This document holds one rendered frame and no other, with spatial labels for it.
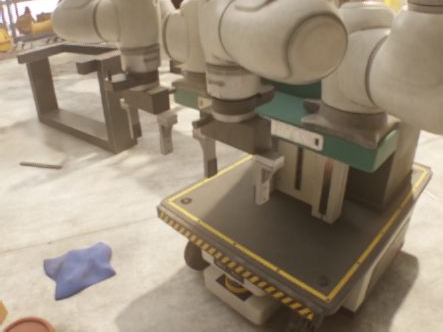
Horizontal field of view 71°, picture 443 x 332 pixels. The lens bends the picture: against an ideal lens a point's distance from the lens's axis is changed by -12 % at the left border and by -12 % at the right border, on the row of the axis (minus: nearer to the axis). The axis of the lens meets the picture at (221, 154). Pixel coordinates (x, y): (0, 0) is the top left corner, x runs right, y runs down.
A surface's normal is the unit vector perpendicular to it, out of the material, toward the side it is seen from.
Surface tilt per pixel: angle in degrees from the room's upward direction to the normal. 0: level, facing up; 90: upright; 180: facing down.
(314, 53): 98
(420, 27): 65
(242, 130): 90
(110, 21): 92
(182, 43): 91
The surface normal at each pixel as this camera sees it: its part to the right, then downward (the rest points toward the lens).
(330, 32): 0.32, 0.63
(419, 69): -0.85, 0.33
